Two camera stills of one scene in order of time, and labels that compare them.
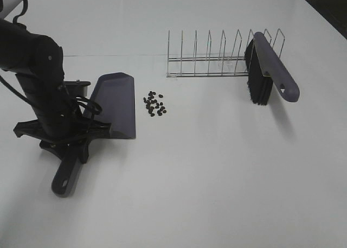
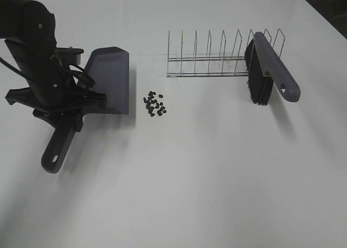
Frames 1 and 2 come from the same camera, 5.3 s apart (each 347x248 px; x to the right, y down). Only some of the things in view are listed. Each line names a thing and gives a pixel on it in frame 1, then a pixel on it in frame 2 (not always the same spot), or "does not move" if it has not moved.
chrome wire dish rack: x=185 y=67 does not move
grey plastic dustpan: x=111 y=100 to x=108 y=68
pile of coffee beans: x=152 y=103 does not move
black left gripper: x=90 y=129 to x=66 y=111
